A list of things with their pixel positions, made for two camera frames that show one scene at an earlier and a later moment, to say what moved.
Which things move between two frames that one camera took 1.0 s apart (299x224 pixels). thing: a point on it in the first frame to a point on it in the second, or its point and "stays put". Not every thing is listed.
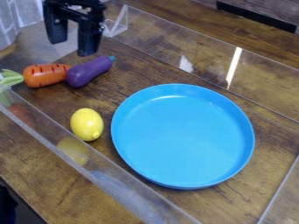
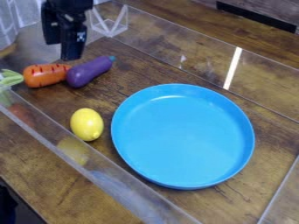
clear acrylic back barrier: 255,75 stays put
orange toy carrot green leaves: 38,75 stays put
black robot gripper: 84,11 to 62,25
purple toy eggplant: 82,73 stays put
